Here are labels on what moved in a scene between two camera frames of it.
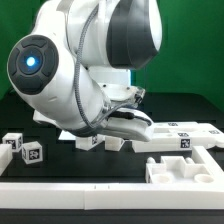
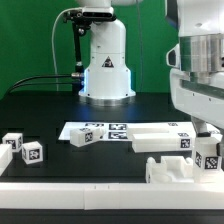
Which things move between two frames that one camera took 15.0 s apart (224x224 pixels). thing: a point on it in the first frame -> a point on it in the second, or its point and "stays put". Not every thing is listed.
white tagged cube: x=13 y=139 stays put
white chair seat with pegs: x=176 y=170 stays put
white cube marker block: x=112 y=143 -> x=206 y=161
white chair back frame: x=203 y=135 stays put
